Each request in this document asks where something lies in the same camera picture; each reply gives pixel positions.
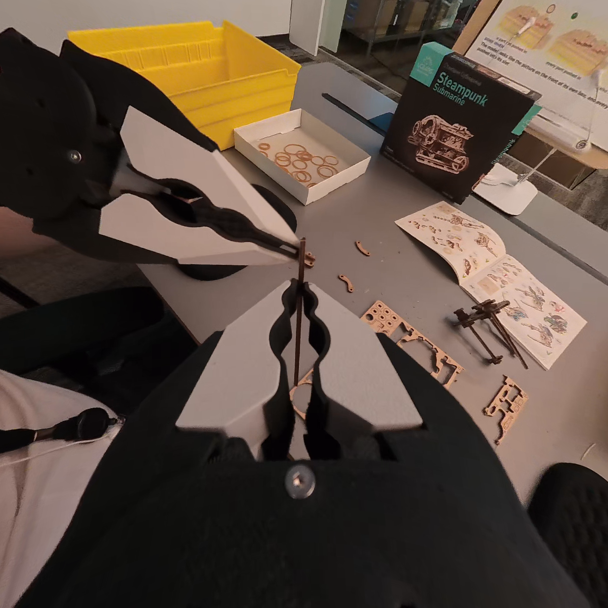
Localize thin wooden stick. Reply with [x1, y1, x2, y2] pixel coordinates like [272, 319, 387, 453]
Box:
[293, 237, 307, 386]

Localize white cardboard tray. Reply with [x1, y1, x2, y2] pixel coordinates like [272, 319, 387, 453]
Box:
[234, 108, 371, 206]

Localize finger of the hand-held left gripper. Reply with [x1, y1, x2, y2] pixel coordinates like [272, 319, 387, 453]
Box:
[98, 192, 299, 267]
[109, 105, 303, 242]

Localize storage shelf with boxes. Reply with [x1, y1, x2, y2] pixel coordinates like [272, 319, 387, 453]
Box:
[342, 0, 458, 54]

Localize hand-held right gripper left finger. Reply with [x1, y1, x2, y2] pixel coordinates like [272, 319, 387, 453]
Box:
[175, 279, 299, 461]

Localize black model kit box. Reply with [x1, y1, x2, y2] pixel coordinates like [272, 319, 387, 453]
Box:
[380, 42, 543, 205]

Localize printed instruction poster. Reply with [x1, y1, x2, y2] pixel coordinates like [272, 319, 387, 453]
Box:
[463, 0, 608, 143]

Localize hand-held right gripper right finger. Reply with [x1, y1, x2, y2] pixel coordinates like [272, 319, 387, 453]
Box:
[303, 282, 424, 460]

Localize cut-out wooden frame piece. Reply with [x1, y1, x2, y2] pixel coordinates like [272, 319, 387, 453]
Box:
[482, 374, 529, 446]

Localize dark wooden model assembly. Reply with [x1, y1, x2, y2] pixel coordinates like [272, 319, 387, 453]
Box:
[453, 298, 529, 371]

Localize person's dark pants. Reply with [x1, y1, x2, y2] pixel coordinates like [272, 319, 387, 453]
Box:
[0, 285, 205, 414]

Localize white desk stand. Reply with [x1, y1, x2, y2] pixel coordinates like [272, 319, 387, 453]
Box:
[472, 66, 608, 217]

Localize laser-cut wooden parts sheet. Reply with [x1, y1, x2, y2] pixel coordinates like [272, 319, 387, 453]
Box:
[288, 300, 465, 421]

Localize pile of rubber bands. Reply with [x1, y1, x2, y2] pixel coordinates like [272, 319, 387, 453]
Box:
[258, 139, 341, 189]

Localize person's white shirt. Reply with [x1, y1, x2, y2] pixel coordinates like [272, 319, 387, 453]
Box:
[0, 370, 126, 608]

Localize yellow plastic bin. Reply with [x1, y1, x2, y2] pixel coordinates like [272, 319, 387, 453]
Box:
[66, 20, 302, 152]

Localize illustrated instruction booklet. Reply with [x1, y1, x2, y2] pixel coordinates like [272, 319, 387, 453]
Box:
[395, 200, 588, 370]

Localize black strap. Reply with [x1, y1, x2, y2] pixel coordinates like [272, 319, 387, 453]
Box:
[0, 408, 119, 454]

